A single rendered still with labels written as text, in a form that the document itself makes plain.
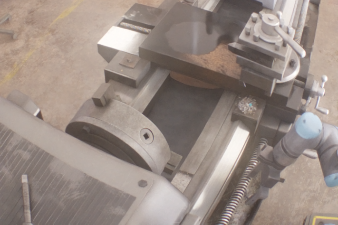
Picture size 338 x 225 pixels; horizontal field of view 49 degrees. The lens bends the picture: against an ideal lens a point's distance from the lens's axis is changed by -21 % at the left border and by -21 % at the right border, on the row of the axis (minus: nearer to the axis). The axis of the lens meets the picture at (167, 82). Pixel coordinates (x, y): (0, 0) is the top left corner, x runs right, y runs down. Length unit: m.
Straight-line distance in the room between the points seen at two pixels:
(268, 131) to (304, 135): 0.38
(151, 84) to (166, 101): 0.13
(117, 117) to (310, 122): 0.54
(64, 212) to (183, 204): 0.22
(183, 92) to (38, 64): 1.54
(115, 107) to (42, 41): 2.28
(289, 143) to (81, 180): 0.68
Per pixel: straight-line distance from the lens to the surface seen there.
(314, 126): 1.20
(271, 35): 1.32
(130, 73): 1.55
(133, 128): 0.96
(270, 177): 1.27
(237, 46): 1.34
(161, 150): 1.01
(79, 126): 1.00
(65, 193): 0.71
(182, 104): 1.66
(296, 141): 1.20
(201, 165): 1.36
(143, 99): 1.52
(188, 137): 1.56
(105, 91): 0.99
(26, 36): 3.34
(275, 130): 1.53
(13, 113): 0.86
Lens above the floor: 1.94
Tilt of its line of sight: 45 degrees down
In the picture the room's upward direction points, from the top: 1 degrees clockwise
